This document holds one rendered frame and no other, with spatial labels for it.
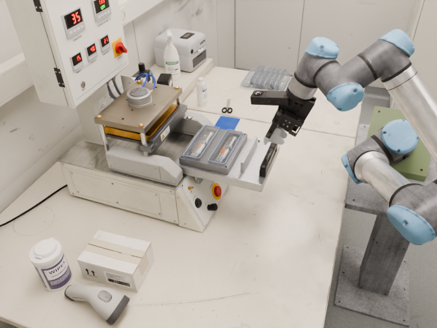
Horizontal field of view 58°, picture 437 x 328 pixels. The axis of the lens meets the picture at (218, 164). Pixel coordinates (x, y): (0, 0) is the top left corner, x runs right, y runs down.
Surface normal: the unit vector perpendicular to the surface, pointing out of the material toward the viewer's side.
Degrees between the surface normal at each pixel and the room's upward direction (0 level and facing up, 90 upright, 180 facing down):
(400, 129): 43
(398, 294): 0
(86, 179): 90
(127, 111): 0
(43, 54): 90
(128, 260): 1
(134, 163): 90
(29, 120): 90
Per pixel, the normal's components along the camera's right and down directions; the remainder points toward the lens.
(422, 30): -0.35, 0.59
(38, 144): 0.94, 0.20
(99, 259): 0.00, -0.81
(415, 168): -0.29, -0.08
